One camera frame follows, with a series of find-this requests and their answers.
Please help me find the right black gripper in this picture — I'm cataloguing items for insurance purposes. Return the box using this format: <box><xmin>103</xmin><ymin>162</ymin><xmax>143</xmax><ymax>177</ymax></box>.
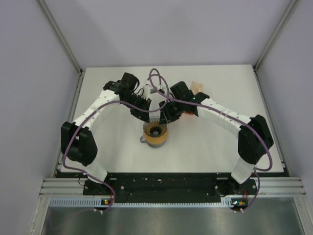
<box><xmin>159</xmin><ymin>98</ymin><xmax>185</xmax><ymax>126</ymax></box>

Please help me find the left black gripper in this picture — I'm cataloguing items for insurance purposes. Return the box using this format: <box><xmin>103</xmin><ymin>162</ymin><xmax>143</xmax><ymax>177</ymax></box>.
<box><xmin>121</xmin><ymin>94</ymin><xmax>151</xmax><ymax>123</ymax></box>

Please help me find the grey ribbed dripper cone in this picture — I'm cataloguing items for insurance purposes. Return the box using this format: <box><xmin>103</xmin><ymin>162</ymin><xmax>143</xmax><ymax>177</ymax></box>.
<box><xmin>143</xmin><ymin>117</ymin><xmax>167</xmax><ymax>138</ymax></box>

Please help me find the grey glass pitcher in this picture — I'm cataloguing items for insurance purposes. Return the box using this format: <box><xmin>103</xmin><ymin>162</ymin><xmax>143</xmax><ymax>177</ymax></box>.
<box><xmin>139</xmin><ymin>136</ymin><xmax>166</xmax><ymax>148</ymax></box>

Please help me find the orange coffee filter box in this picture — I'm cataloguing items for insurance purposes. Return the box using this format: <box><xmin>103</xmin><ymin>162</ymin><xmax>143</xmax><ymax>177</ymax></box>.
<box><xmin>190</xmin><ymin>81</ymin><xmax>203</xmax><ymax>94</ymax></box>

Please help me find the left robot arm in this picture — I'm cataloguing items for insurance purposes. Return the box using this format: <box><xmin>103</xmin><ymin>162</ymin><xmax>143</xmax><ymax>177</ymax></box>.
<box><xmin>61</xmin><ymin>72</ymin><xmax>151</xmax><ymax>194</ymax></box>

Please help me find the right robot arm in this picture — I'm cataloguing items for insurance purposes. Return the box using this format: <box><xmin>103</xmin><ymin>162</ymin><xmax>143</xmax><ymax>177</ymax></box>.
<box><xmin>159</xmin><ymin>81</ymin><xmax>274</xmax><ymax>194</ymax></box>

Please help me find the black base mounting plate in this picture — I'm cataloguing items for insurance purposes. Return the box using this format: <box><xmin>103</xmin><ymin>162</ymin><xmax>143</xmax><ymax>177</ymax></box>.
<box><xmin>83</xmin><ymin>173</ymin><xmax>257</xmax><ymax>203</ymax></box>

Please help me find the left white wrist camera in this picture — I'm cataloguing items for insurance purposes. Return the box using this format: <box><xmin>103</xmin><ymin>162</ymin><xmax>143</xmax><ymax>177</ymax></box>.
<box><xmin>141</xmin><ymin>80</ymin><xmax>156</xmax><ymax>99</ymax></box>

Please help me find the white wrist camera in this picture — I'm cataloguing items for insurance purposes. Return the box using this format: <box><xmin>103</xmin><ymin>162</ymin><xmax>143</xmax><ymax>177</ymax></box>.
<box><xmin>141</xmin><ymin>80</ymin><xmax>156</xmax><ymax>99</ymax></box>
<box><xmin>156</xmin><ymin>85</ymin><xmax>170</xmax><ymax>98</ymax></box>

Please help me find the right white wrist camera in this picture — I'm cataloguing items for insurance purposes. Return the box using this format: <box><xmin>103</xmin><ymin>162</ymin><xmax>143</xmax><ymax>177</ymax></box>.
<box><xmin>156</xmin><ymin>85</ymin><xmax>170</xmax><ymax>98</ymax></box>

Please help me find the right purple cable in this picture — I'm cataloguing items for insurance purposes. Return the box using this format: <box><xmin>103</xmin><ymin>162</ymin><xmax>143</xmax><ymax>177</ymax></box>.
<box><xmin>148</xmin><ymin>74</ymin><xmax>273</xmax><ymax>213</ymax></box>

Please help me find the left corner aluminium post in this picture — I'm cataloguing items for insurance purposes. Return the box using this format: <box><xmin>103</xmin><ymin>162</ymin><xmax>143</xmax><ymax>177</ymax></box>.
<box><xmin>36</xmin><ymin>0</ymin><xmax>83</xmax><ymax>74</ymax></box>

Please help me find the corner aluminium post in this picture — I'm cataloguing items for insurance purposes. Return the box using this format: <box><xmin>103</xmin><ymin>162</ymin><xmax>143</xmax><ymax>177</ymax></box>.
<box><xmin>253</xmin><ymin>0</ymin><xmax>299</xmax><ymax>72</ymax></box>
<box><xmin>36</xmin><ymin>0</ymin><xmax>83</xmax><ymax>74</ymax></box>

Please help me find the right corner aluminium post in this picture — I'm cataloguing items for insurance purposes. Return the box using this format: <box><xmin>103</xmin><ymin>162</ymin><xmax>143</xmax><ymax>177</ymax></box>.
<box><xmin>253</xmin><ymin>0</ymin><xmax>299</xmax><ymax>72</ymax></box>

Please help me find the grey slotted cable duct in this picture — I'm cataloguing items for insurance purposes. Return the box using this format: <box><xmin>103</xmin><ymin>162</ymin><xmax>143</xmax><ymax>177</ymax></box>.
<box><xmin>49</xmin><ymin>197</ymin><xmax>245</xmax><ymax>209</ymax></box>

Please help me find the aluminium frame rail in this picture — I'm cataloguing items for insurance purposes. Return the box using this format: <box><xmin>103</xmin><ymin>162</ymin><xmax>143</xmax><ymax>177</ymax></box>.
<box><xmin>40</xmin><ymin>177</ymin><xmax>306</xmax><ymax>197</ymax></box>

